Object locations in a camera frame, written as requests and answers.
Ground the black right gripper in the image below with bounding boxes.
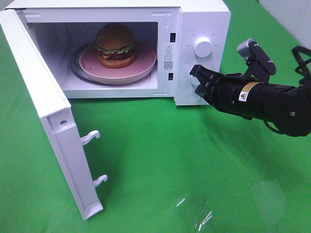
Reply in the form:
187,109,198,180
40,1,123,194
190,65,267,119

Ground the white round knob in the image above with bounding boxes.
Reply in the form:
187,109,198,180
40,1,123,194
193,36,213,58
190,76,200,86

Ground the round door release button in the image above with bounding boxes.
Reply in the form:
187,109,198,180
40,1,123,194
188,93,201,103

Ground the pink round plate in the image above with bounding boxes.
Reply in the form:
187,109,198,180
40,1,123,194
79,43,156,85

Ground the burger with lettuce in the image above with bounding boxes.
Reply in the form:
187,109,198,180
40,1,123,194
93,23,137,68

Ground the white microwave door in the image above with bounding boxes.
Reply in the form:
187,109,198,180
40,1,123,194
0,9,108,219

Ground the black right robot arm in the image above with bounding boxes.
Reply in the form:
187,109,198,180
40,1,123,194
190,65,311,137

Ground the white microwave oven body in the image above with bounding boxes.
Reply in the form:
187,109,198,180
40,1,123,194
4,0,231,105

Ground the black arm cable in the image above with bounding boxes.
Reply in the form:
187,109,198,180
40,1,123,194
264,46,311,134

